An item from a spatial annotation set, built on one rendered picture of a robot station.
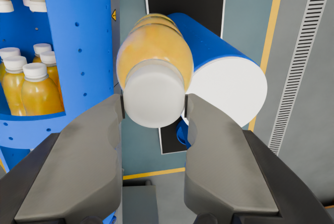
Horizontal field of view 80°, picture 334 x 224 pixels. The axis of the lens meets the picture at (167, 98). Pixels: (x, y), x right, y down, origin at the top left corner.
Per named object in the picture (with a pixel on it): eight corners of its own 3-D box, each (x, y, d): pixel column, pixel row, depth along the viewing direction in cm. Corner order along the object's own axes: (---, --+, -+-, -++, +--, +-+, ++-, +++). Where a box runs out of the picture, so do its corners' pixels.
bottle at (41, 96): (54, 157, 45) (36, 81, 36) (27, 149, 46) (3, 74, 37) (74, 137, 51) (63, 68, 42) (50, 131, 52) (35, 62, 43)
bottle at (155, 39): (152, -1, 27) (146, 12, 11) (189, 35, 30) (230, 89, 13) (122, 39, 30) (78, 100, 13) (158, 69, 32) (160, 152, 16)
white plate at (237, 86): (176, 137, 67) (175, 134, 68) (253, 134, 71) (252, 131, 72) (184, 56, 53) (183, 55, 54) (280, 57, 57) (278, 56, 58)
